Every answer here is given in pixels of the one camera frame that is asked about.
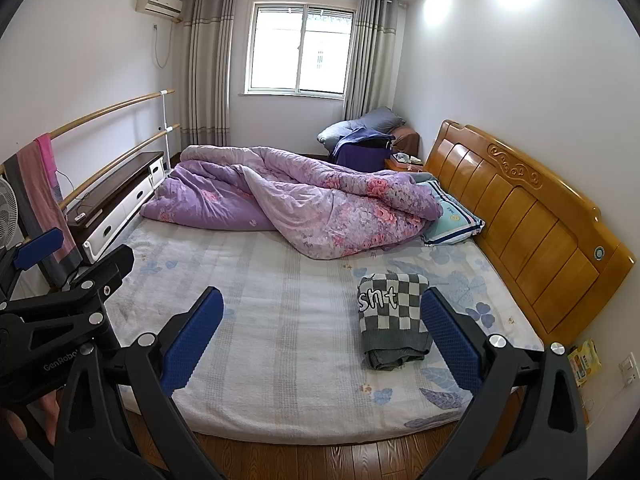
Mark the brown chair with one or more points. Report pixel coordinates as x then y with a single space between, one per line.
406 136

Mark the pale printed bed sheet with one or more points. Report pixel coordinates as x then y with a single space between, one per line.
280 310

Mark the wooden nightstand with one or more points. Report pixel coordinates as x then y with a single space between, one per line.
405 165

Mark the white wall socket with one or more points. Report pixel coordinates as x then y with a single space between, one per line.
630 370

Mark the purple floral quilt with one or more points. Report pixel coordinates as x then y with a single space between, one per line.
300 192

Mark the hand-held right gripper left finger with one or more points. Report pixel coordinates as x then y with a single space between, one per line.
195 340

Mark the white framed window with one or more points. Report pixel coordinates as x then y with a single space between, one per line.
297 47

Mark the white dark-topped low cabinet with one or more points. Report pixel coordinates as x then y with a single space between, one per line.
120 182

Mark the blue grey pillow pile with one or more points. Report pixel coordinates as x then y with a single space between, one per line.
367 121

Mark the pink towel on rail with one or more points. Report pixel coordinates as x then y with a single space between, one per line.
22 195

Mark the dark purple cloth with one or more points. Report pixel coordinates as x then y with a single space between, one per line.
357 155

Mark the yellow packet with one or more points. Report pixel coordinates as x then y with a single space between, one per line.
584 362

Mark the grey white checkered cardigan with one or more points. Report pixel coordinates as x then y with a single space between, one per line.
395 310

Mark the white wall air conditioner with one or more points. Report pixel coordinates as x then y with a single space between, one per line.
159 4

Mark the white standing fan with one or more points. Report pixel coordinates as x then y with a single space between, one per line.
7 210

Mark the person's left hand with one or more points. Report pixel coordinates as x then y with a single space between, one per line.
51 417

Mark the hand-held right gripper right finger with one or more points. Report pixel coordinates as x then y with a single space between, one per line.
450 340

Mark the striped blue white pillow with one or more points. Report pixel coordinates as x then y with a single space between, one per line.
455 220

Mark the wooden bed headboard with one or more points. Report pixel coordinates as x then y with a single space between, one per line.
525 215

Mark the grey striped curtain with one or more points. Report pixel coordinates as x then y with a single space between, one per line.
207 67
370 55

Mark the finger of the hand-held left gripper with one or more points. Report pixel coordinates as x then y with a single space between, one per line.
107 270
40 250

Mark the wooden double wall barre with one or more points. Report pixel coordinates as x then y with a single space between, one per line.
115 107

